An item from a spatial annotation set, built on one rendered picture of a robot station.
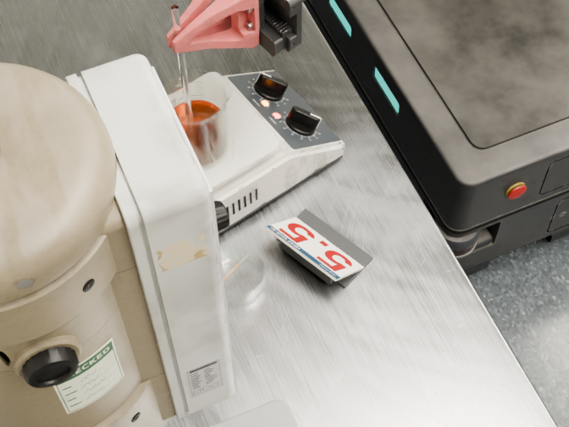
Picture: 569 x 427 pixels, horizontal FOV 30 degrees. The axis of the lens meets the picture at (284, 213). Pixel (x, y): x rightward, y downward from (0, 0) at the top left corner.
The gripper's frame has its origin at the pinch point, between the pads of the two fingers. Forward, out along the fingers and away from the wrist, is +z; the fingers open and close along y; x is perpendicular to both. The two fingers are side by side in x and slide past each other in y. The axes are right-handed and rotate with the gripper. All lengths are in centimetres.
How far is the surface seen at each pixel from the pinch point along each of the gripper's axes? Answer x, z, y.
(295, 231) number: 23.6, -4.5, 9.8
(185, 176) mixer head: -34, 19, 31
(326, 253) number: 23.6, -5.2, 13.7
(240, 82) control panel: 19.8, -10.3, -6.1
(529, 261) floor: 101, -63, 7
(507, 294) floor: 101, -55, 9
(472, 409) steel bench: 25.7, -5.5, 34.0
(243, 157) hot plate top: 17.1, -3.6, 3.1
